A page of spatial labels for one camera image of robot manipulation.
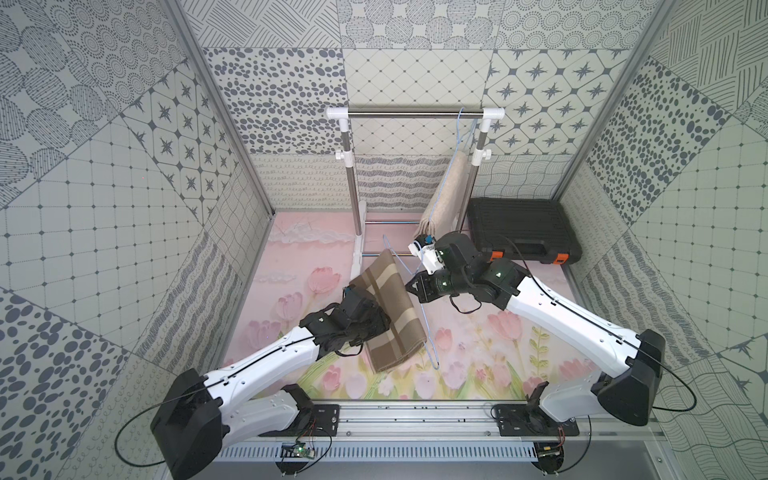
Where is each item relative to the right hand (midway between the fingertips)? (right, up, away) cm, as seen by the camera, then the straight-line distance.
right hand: (409, 287), depth 72 cm
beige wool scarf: (+11, +22, +12) cm, 28 cm away
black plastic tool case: (+44, +16, +36) cm, 59 cm away
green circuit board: (-25, -39, -2) cm, 47 cm away
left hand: (-6, -8, +8) cm, 13 cm away
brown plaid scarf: (-7, 0, +13) cm, 15 cm away
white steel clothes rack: (-16, +20, +27) cm, 37 cm away
